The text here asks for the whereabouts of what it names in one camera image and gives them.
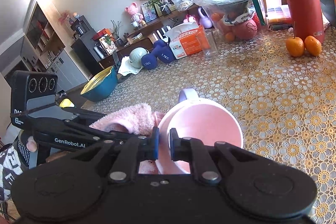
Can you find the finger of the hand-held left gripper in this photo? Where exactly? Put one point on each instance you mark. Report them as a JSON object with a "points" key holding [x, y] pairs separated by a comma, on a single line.
{"points": [[86, 113], [113, 132]]}

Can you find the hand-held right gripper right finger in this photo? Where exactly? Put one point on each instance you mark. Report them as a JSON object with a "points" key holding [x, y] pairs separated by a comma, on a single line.
{"points": [[173, 146]]}

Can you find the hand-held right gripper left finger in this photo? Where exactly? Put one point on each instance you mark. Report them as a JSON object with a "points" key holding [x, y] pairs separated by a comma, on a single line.
{"points": [[155, 144]]}

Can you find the pink fluffy towel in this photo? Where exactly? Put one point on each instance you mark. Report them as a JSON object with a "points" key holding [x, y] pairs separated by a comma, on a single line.
{"points": [[126, 116]]}

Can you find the person's left forearm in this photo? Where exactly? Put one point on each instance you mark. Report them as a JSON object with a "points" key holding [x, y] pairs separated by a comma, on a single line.
{"points": [[10, 169]]}

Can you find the person's left hand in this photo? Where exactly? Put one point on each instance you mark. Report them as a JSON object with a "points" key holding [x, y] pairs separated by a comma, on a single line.
{"points": [[32, 145]]}

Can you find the blue basin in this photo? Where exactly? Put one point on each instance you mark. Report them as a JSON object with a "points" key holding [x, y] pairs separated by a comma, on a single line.
{"points": [[102, 90]]}

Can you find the yellow strainer basket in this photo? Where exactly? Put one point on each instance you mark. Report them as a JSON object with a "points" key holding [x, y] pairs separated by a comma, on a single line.
{"points": [[94, 79]]}

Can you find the white cloth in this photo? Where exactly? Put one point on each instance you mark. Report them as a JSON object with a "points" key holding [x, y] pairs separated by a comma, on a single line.
{"points": [[126, 69]]}

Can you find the colourful gift bag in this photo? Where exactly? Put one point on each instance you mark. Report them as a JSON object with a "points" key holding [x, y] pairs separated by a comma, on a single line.
{"points": [[107, 45]]}

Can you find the pale green round lidded bowl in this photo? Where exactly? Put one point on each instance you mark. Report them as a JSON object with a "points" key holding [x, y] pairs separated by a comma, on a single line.
{"points": [[137, 57]]}

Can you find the blue dumbbell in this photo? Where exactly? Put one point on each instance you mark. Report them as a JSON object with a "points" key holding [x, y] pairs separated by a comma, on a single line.
{"points": [[149, 60], [164, 52]]}

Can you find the vase with twigs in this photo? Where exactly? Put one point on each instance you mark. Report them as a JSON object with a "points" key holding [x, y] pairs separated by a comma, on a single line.
{"points": [[118, 37]]}

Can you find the pink flower bunch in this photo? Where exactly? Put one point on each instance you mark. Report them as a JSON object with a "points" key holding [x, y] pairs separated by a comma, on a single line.
{"points": [[67, 18]]}

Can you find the small white box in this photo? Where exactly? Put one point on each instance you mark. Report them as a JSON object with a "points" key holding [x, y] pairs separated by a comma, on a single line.
{"points": [[135, 36]]}

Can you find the wooden television cabinet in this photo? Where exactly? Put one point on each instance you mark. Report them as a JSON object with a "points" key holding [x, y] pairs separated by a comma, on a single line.
{"points": [[141, 35]]}

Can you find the gold lace tablecloth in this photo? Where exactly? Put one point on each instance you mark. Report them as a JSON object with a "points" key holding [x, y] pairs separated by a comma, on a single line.
{"points": [[262, 98]]}

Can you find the orange tissue pack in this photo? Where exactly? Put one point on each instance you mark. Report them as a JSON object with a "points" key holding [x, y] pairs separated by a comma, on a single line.
{"points": [[189, 41]]}

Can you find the drinking glass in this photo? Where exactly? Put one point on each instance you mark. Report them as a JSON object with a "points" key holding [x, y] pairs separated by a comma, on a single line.
{"points": [[210, 44]]}

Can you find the pink bear figure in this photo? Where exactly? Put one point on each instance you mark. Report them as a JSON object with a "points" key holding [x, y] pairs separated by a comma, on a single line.
{"points": [[134, 14]]}

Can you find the purple kettlebell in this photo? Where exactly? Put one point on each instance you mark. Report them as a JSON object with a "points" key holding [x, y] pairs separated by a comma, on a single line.
{"points": [[204, 18]]}

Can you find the clear container with fruit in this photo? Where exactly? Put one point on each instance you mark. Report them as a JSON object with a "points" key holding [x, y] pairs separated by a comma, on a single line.
{"points": [[236, 27]]}

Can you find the orange fruit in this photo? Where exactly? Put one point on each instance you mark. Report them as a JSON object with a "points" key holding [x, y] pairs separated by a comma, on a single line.
{"points": [[295, 47], [313, 46]]}

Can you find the stack of coloured boxes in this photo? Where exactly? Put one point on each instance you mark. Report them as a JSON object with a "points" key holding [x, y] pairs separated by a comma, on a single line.
{"points": [[279, 16]]}

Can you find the grey wall shelf cabinet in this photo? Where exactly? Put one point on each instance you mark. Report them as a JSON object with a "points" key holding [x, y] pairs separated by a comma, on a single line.
{"points": [[47, 43]]}

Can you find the small photo frame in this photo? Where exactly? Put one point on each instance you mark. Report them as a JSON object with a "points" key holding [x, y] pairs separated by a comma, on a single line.
{"points": [[148, 12]]}

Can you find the large photo frame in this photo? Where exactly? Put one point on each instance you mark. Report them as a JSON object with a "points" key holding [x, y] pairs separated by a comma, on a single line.
{"points": [[170, 2]]}

